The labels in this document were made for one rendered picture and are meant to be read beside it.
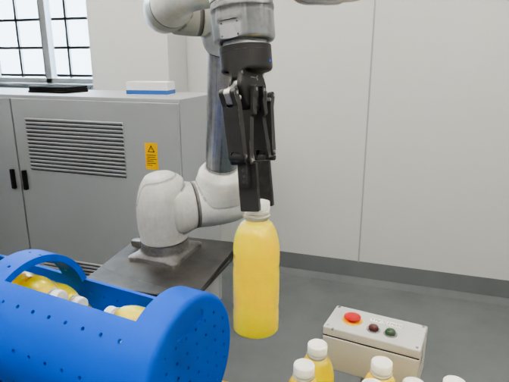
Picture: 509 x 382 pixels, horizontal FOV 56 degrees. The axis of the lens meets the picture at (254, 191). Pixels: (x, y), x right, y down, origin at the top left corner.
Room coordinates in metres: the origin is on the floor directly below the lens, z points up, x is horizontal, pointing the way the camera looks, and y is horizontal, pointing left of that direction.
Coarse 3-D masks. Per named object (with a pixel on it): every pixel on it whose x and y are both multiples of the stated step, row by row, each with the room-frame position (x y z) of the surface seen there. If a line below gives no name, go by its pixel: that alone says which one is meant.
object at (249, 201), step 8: (256, 168) 0.66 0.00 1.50; (256, 176) 0.65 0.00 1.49; (256, 184) 0.65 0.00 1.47; (240, 192) 0.66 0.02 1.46; (248, 192) 0.66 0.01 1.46; (256, 192) 0.65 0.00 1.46; (240, 200) 0.66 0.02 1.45; (248, 200) 0.65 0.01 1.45; (256, 200) 0.65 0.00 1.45; (248, 208) 0.65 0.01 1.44; (256, 208) 0.65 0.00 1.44
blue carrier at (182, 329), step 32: (0, 256) 1.20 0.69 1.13; (32, 256) 0.95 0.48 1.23; (64, 256) 1.01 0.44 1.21; (0, 288) 0.86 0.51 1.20; (96, 288) 1.05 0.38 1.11; (192, 288) 0.84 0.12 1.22; (0, 320) 0.81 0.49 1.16; (32, 320) 0.79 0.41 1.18; (64, 320) 0.76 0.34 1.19; (96, 320) 0.74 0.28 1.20; (128, 320) 0.73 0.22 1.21; (160, 320) 0.72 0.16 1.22; (192, 320) 0.77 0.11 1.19; (224, 320) 0.86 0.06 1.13; (0, 352) 0.79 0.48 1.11; (32, 352) 0.75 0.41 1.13; (64, 352) 0.73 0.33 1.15; (96, 352) 0.70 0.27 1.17; (128, 352) 0.68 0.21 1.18; (160, 352) 0.68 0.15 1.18; (192, 352) 0.76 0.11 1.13; (224, 352) 0.86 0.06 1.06
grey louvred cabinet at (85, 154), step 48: (0, 96) 2.81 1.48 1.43; (48, 96) 2.70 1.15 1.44; (96, 96) 2.62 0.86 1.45; (144, 96) 2.62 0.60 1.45; (192, 96) 2.62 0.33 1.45; (0, 144) 2.80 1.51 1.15; (48, 144) 2.69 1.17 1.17; (96, 144) 2.58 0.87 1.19; (144, 144) 2.49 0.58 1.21; (192, 144) 2.56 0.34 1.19; (0, 192) 2.82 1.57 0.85; (48, 192) 2.70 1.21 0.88; (96, 192) 2.59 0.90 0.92; (0, 240) 2.84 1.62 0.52; (48, 240) 2.72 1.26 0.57; (96, 240) 2.60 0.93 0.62
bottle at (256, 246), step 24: (264, 216) 0.66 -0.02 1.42; (240, 240) 0.65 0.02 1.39; (264, 240) 0.64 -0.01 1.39; (240, 264) 0.64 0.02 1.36; (264, 264) 0.64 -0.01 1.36; (240, 288) 0.64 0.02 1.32; (264, 288) 0.63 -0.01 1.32; (240, 312) 0.64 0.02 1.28; (264, 312) 0.63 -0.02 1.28; (264, 336) 0.63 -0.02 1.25
